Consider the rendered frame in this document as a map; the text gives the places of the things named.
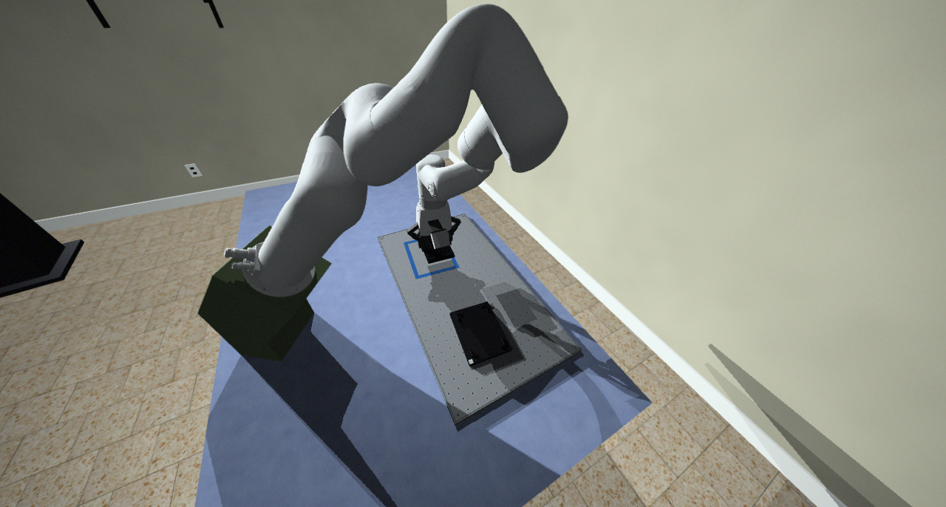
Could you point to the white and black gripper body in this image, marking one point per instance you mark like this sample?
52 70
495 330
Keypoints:
424 215

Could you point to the blue tape outline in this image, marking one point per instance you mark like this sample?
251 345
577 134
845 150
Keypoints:
426 274

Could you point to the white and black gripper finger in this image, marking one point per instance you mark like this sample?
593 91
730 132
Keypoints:
417 236
454 228

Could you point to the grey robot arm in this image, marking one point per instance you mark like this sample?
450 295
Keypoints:
379 133

